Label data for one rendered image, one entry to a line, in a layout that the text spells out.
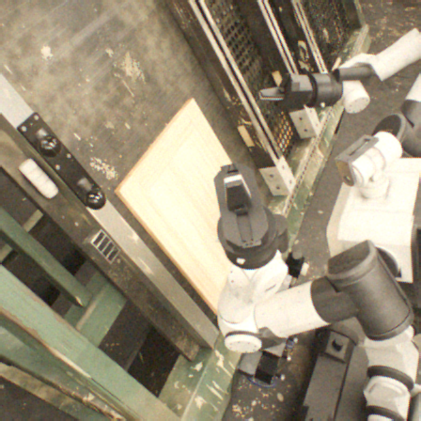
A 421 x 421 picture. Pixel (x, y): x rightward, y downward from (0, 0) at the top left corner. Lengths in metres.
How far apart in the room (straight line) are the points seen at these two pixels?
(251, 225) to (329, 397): 1.46
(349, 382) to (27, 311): 1.49
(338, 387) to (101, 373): 1.24
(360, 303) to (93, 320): 0.56
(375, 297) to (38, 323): 0.60
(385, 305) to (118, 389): 0.55
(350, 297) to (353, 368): 1.24
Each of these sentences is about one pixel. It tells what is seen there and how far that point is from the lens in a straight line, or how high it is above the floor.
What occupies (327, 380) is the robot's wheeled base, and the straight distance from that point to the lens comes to 1.95.
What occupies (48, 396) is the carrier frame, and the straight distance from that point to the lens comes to 2.00.
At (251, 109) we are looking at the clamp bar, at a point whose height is 1.19.
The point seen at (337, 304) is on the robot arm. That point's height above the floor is 1.30.
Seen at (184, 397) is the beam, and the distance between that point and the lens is 1.14.
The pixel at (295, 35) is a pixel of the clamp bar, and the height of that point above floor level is 1.17.
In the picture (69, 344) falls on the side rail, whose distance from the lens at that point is 0.86.
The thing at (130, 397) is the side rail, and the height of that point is 1.06.
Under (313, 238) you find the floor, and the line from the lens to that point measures 2.51.
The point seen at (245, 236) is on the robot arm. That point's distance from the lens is 0.53.
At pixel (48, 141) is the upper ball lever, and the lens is 0.71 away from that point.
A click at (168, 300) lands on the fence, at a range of 1.03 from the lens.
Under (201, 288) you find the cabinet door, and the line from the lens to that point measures 1.14.
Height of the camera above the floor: 2.00
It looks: 51 degrees down
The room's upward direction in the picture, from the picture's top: straight up
